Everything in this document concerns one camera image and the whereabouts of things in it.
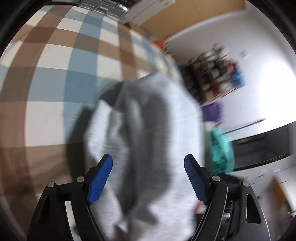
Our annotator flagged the light grey hoodie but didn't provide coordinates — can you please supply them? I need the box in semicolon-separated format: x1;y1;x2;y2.
84;73;204;240

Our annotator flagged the teal garment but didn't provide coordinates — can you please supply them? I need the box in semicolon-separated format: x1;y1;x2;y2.
209;128;235;175

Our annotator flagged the purple bag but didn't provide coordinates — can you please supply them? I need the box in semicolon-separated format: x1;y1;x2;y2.
202;102;223;123

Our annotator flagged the wooden shoe rack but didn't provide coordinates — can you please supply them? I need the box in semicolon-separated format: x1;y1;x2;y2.
180;44;245;105

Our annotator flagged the checkered bed cover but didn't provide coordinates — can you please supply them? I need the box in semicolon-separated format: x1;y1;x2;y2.
1;5;181;237

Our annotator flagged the red plastic bag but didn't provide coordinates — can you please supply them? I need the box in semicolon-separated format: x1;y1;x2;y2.
153;39;165;49

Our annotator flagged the wooden door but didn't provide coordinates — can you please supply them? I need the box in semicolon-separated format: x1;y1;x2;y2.
141;0;246;39

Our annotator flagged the silver flat suitcase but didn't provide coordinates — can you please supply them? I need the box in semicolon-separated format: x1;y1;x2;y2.
78;0;128;20

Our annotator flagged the wall light switch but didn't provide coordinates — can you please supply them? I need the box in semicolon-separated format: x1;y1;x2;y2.
239;51;249;59

